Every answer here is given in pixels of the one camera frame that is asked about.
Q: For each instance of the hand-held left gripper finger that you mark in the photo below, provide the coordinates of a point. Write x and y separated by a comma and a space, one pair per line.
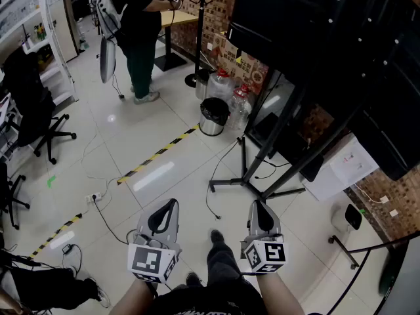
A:
144, 218
177, 222

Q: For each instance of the small white appliance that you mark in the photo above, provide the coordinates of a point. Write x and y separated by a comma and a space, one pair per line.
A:
349, 217

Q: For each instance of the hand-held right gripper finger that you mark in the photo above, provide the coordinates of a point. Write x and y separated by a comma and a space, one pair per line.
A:
275, 225
252, 220

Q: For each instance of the black power adapter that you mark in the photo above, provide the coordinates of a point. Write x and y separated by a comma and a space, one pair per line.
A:
68, 249

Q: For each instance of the person's left forearm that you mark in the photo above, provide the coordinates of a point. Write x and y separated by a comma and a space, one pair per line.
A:
131, 300

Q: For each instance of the white shelf unit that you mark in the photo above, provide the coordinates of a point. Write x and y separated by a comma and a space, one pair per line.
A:
54, 44

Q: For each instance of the printed cardboard box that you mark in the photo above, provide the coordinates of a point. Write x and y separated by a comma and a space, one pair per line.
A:
229, 57

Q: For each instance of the person's black trousers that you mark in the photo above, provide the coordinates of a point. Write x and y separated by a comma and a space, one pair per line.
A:
223, 261

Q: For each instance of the clear plastic water bottle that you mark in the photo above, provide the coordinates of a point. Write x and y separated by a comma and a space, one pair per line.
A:
220, 85
239, 108

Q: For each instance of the wooden table black leg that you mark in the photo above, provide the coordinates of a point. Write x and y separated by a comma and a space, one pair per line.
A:
178, 18

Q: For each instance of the white power strip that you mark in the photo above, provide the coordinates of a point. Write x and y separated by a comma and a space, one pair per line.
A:
92, 198

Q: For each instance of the large black TV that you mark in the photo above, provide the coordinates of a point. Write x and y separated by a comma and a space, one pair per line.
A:
328, 44

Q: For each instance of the person's right forearm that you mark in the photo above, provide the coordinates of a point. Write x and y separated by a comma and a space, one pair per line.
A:
279, 294

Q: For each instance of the small steel bin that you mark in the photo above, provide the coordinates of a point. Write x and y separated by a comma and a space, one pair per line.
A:
201, 85

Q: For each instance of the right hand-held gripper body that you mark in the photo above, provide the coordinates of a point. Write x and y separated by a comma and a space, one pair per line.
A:
272, 253

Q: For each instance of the black office chair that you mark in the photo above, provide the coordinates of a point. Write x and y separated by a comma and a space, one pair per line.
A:
29, 103
8, 192

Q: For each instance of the person's black shirt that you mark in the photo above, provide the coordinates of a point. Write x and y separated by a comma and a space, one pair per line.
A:
213, 300

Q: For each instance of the black coat rack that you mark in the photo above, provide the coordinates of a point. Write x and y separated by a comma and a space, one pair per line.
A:
200, 38

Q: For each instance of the black rolling stand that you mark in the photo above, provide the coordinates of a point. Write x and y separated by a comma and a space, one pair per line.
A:
361, 251

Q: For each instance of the person's black shoe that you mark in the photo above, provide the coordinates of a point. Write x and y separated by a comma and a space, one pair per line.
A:
216, 236
193, 279

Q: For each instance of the steel trash bin black bag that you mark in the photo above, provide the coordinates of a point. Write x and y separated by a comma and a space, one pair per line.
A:
213, 117

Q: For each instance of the yellow black hazard tape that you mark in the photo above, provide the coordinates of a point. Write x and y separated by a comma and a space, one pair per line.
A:
55, 233
157, 153

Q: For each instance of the grey oval pad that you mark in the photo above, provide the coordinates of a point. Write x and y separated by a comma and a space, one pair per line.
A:
107, 61

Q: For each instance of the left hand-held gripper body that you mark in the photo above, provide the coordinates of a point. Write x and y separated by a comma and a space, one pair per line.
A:
146, 258

